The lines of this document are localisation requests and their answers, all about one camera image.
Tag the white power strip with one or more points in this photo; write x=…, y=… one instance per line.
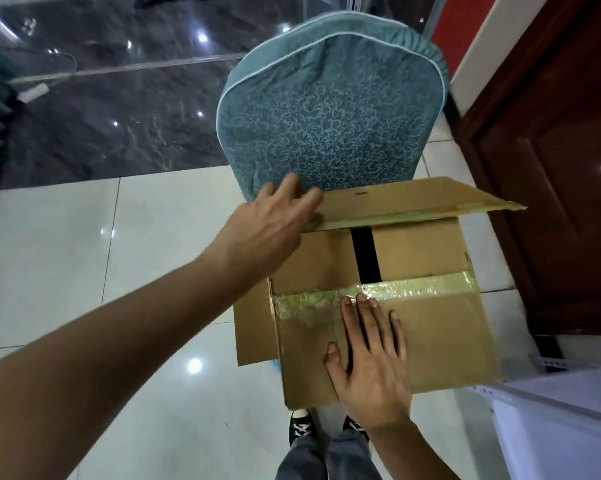
x=32, y=93

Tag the white metal shelving rack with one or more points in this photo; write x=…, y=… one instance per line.
x=560, y=425

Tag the person's right hand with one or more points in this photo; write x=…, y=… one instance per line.
x=372, y=370

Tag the person's grey trouser legs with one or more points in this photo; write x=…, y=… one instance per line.
x=325, y=460

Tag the glass door with metal frame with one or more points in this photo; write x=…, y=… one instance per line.
x=430, y=10

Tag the person's left hand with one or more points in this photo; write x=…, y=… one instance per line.
x=265, y=230

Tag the small printed brown carton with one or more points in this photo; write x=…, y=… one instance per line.
x=440, y=335

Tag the dark wooden door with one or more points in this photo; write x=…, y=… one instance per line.
x=550, y=165

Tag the teal fabric chair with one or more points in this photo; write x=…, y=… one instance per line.
x=330, y=105

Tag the black and white sneaker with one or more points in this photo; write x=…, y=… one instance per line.
x=300, y=427
x=353, y=426

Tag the person's left forearm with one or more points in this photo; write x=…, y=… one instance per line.
x=90, y=375

